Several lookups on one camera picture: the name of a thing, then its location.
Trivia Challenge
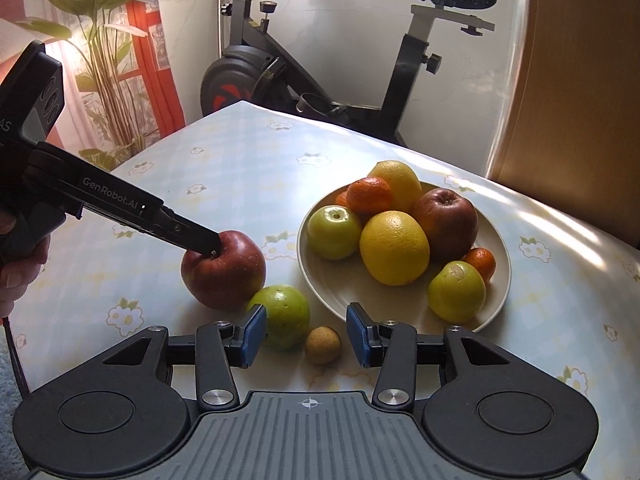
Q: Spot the large yellow orange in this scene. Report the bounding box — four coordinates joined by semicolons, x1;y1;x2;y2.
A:
360;211;431;286

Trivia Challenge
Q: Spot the shiny red apple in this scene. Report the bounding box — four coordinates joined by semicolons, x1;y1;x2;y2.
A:
181;230;267;311

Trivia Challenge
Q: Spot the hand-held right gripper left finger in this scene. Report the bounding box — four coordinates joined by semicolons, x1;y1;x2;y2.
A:
87;304;267;409

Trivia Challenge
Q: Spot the floral tablecloth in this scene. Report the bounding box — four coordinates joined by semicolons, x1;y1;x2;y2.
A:
10;100;640;413

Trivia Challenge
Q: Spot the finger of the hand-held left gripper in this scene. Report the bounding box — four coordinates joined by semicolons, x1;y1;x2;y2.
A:
161;201;222;260

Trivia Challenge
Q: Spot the grey fuzzy cloth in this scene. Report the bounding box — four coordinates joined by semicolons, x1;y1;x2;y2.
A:
0;350;23;413

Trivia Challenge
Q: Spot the person's left hand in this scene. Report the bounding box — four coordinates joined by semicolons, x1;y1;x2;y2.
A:
0;211;50;317

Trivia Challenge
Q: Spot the plant printed curtain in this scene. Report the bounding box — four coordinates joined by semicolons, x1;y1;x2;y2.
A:
0;0;189;173

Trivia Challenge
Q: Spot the black exercise bike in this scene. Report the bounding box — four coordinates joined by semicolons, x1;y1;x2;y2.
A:
192;0;499;149

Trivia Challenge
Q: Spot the red black cable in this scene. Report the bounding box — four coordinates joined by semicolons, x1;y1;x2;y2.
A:
0;316;30;396

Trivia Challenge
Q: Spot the dull wrinkled red apple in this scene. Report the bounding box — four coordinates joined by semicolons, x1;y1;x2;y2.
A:
412;187;478;262

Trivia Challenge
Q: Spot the wooden cabinet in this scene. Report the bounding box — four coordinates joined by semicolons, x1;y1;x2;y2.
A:
487;0;640;252

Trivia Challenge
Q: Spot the cream round plate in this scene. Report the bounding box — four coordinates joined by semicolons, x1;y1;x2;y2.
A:
297;179;512;334

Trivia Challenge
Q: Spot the yellow lemon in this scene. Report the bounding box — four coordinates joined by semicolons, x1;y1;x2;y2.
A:
367;160;423;213

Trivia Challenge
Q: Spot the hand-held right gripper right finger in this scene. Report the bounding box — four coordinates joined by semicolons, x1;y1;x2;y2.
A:
346;302;531;407

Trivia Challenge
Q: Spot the green apple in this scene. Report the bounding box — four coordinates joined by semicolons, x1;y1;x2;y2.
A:
306;205;363;261
427;261;487;325
246;285;311;352

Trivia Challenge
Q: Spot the small brown longan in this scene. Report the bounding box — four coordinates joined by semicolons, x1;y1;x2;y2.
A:
305;326;342;366

